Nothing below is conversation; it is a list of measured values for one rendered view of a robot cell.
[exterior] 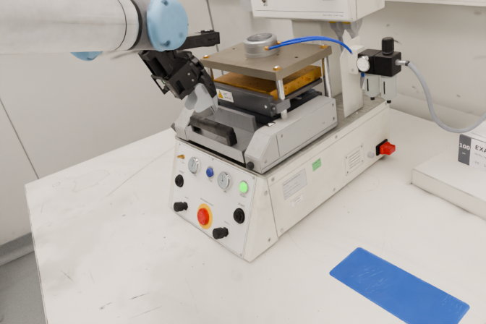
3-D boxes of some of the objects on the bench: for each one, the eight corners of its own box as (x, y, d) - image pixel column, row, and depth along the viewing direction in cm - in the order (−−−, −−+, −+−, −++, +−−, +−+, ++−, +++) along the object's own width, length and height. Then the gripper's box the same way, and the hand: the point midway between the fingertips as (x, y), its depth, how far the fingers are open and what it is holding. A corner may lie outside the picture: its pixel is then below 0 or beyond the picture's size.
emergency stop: (200, 220, 101) (202, 205, 101) (210, 226, 99) (212, 211, 98) (195, 221, 100) (197, 205, 100) (205, 228, 98) (207, 212, 97)
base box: (299, 127, 140) (293, 79, 133) (402, 157, 113) (401, 99, 106) (168, 207, 113) (150, 152, 105) (261, 272, 86) (246, 205, 78)
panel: (171, 208, 111) (179, 140, 107) (243, 258, 89) (257, 176, 86) (164, 209, 110) (173, 140, 106) (236, 260, 88) (249, 176, 84)
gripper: (129, 50, 82) (184, 126, 95) (152, 55, 75) (207, 135, 88) (160, 24, 84) (210, 100, 97) (184, 26, 78) (233, 108, 91)
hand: (215, 104), depth 93 cm, fingers closed
